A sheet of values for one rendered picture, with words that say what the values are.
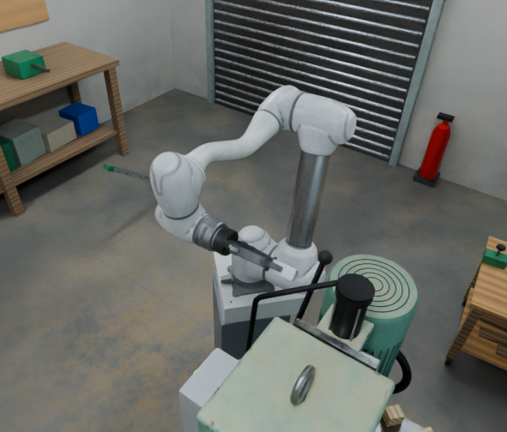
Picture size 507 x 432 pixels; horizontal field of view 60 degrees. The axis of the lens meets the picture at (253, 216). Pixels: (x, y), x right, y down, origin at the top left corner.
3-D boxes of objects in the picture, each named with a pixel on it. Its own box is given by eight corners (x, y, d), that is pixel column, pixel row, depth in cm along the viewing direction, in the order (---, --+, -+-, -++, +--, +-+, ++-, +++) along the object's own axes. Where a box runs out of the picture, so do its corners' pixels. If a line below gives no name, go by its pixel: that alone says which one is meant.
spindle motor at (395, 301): (394, 364, 107) (432, 276, 87) (365, 424, 95) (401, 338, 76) (328, 329, 114) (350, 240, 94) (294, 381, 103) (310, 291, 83)
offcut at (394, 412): (381, 414, 128) (384, 406, 125) (395, 411, 128) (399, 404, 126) (386, 427, 125) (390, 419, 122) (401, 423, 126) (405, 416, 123)
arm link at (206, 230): (188, 244, 120) (205, 253, 117) (201, 213, 119) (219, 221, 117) (205, 246, 128) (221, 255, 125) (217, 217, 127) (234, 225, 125)
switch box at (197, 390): (243, 411, 84) (245, 363, 73) (210, 457, 77) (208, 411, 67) (217, 393, 86) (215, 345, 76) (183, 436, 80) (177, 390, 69)
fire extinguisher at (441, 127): (438, 177, 388) (461, 115, 350) (432, 188, 376) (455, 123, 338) (419, 171, 395) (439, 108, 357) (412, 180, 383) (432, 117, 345)
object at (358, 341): (366, 347, 80) (388, 285, 70) (348, 381, 75) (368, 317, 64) (327, 327, 84) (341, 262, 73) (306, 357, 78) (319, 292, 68)
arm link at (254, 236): (244, 252, 199) (244, 213, 186) (280, 267, 192) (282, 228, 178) (224, 274, 188) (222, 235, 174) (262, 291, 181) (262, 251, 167)
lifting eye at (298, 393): (314, 384, 67) (320, 360, 63) (294, 417, 63) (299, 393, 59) (304, 379, 67) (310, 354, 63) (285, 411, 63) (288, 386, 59)
